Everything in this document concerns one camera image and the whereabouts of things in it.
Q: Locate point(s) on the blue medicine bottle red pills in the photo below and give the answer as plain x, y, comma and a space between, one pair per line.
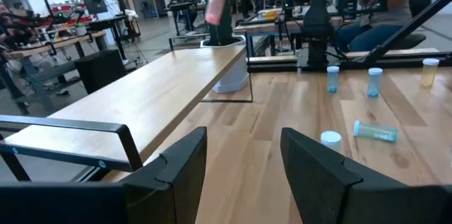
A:
331, 139

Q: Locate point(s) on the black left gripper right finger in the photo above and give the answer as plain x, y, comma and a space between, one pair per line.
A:
318, 181

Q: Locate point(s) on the blue medicine bottle white cap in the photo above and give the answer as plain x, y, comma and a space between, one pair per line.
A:
332, 81
374, 84

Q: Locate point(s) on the red medicine bottle white cap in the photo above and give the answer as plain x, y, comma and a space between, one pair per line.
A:
215, 5

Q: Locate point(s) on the black office chair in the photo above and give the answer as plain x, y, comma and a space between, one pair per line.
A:
418, 8

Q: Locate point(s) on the yellow medicine bottle white cap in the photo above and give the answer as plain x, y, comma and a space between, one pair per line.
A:
429, 73

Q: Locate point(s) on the person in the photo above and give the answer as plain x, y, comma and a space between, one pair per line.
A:
381, 22

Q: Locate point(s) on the wooden background table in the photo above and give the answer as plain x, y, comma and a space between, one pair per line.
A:
268, 26

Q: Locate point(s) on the black cube stool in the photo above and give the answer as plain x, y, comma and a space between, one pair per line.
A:
100, 70

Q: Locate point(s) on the black background desk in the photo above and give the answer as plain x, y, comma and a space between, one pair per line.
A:
113, 22

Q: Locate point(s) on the white plant pot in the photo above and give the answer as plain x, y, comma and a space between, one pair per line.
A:
233, 79

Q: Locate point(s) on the wooden workbench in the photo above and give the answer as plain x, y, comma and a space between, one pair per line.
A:
56, 44

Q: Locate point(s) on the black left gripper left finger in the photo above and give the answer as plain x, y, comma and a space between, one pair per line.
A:
176, 181

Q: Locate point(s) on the teal medicine bottle white cap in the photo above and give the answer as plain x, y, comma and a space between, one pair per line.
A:
376, 131

